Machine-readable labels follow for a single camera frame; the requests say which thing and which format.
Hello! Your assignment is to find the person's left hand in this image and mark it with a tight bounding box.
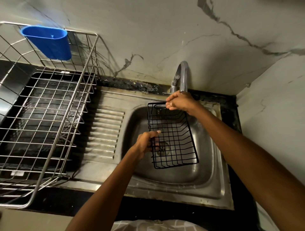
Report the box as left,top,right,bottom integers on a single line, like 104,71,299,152
134,130,162,159

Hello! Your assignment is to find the person's right hand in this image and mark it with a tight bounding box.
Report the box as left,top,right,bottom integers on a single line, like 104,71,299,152
165,90,199,115

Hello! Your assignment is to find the black wire basket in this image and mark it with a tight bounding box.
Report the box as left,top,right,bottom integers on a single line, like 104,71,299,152
147,102,200,169

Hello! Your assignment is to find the steel wire dish rack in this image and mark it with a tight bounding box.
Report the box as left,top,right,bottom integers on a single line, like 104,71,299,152
0,21,99,209

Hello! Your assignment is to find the person's left forearm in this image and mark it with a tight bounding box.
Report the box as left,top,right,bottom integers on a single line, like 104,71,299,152
65,148,144,231

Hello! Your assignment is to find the person's right forearm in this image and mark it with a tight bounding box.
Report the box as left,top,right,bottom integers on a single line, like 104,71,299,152
193,104,305,231

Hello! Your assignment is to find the person's patterned clothing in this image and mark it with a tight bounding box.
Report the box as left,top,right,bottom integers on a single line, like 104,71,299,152
112,219,208,231

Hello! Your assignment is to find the round sink drain strainer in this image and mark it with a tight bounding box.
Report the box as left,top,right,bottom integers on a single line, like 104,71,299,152
153,141,170,156

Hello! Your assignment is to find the chrome sink faucet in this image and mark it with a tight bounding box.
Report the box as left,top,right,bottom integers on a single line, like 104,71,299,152
169,61,189,94

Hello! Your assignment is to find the stainless steel sink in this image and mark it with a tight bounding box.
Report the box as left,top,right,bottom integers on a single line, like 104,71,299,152
55,85,234,210

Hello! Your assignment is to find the dark steel drip tray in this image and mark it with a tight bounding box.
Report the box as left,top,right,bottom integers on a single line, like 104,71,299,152
0,59,96,179

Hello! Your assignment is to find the blue plastic cutlery holder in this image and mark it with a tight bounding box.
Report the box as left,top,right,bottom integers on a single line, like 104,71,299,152
21,25,72,61

